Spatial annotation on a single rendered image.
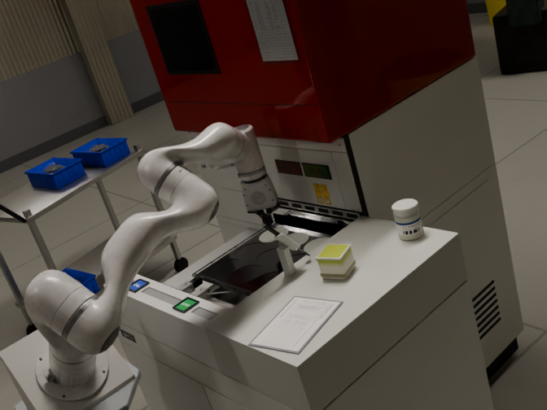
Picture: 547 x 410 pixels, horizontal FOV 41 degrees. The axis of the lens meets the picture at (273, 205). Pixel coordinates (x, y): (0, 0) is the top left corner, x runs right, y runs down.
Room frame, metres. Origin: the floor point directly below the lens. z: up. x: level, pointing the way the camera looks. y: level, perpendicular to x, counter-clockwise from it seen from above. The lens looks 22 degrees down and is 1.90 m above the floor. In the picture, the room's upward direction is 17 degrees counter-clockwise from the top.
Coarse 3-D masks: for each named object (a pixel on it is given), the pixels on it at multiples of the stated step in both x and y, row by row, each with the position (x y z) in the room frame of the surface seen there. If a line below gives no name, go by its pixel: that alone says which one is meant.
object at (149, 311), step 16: (144, 288) 1.95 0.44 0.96; (160, 288) 1.92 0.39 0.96; (128, 304) 1.95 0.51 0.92; (144, 304) 1.86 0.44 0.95; (160, 304) 1.82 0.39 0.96; (208, 304) 1.74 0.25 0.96; (128, 320) 1.99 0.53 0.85; (144, 320) 1.90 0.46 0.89; (160, 320) 1.81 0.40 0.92; (176, 320) 1.73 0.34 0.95; (192, 320) 1.68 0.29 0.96; (208, 320) 1.65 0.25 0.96; (160, 336) 1.84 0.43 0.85; (176, 336) 1.76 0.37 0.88; (192, 336) 1.68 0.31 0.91; (192, 352) 1.71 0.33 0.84; (208, 352) 1.64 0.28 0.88
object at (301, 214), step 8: (280, 208) 2.27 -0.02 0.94; (288, 208) 2.25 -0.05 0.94; (272, 216) 2.32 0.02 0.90; (296, 216) 2.21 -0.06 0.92; (304, 216) 2.18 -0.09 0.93; (312, 216) 2.15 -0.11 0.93; (320, 216) 2.12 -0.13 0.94; (328, 216) 2.09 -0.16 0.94; (336, 216) 2.08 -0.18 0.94; (328, 224) 2.09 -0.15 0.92; (336, 224) 2.06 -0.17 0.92; (344, 224) 2.03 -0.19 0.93; (320, 232) 2.15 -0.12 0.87
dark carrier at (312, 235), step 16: (256, 240) 2.17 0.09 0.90; (224, 256) 2.13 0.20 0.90; (240, 256) 2.09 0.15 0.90; (256, 256) 2.06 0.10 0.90; (272, 256) 2.03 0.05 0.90; (208, 272) 2.05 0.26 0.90; (224, 272) 2.02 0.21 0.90; (240, 272) 1.99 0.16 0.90; (256, 272) 1.96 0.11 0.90; (272, 272) 1.93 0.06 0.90; (240, 288) 1.89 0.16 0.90; (256, 288) 1.86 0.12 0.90
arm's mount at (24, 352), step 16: (32, 336) 1.77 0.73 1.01; (0, 352) 1.72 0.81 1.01; (16, 352) 1.73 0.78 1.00; (32, 352) 1.73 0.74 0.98; (112, 352) 1.76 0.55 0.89; (16, 368) 1.69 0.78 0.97; (32, 368) 1.70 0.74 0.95; (112, 368) 1.72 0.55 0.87; (128, 368) 1.73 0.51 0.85; (16, 384) 1.69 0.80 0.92; (32, 384) 1.66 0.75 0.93; (112, 384) 1.68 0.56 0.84; (32, 400) 1.63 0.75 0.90; (48, 400) 1.63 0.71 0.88; (80, 400) 1.64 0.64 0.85; (96, 400) 1.65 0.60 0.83
